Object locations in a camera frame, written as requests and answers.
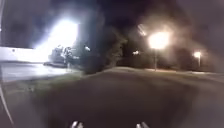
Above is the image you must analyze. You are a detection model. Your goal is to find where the dark leafy tree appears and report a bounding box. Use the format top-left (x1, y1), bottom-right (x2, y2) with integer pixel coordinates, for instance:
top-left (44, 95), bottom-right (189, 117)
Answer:
top-left (74, 27), bottom-right (130, 75)

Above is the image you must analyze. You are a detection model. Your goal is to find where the dark asphalt road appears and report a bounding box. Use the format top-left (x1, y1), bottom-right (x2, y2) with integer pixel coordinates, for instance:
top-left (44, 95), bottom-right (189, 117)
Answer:
top-left (0, 67), bottom-right (224, 128)

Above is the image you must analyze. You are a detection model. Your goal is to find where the street lamp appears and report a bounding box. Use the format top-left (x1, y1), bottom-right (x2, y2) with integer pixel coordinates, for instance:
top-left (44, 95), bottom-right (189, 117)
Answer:
top-left (192, 50), bottom-right (203, 70)
top-left (147, 31), bottom-right (171, 72)

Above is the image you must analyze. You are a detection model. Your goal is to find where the robot's own part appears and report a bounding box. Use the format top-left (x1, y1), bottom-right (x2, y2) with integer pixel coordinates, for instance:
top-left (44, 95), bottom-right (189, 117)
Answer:
top-left (135, 121), bottom-right (150, 128)
top-left (70, 120), bottom-right (84, 128)

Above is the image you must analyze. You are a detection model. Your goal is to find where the grey asphalt parking lot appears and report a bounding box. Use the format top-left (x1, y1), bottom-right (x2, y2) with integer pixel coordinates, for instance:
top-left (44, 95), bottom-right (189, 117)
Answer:
top-left (0, 61), bottom-right (81, 83)

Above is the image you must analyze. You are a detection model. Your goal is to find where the white building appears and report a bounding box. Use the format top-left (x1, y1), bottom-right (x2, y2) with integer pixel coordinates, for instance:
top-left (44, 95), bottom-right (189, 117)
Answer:
top-left (0, 46), bottom-right (45, 64)

